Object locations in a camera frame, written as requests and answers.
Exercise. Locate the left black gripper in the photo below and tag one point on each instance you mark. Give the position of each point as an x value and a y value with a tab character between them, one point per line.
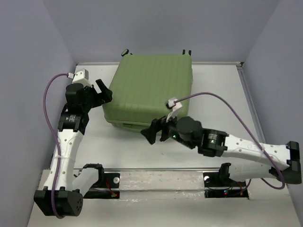
106	96

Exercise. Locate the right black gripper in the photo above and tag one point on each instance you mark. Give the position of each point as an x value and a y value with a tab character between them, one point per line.
150	133

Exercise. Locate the green hard-shell suitcase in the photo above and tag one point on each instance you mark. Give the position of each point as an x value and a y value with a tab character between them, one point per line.
141	86

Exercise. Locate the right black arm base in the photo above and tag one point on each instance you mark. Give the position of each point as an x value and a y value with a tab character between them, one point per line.
214	188

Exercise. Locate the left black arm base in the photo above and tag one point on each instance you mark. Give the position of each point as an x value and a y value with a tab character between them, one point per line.
107	189

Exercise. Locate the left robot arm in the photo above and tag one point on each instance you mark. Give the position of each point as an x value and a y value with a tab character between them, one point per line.
62	193

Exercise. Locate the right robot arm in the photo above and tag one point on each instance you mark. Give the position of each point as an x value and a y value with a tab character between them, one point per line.
281	162

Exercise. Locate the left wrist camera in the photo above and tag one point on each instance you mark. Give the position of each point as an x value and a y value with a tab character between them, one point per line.
81	77

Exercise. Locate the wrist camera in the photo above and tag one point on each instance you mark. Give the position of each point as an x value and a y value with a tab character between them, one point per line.
174	108
81	77

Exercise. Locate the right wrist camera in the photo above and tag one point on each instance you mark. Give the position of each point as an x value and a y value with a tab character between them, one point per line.
174	108

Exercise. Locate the aluminium table rail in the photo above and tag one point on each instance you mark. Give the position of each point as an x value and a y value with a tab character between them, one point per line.
250	102

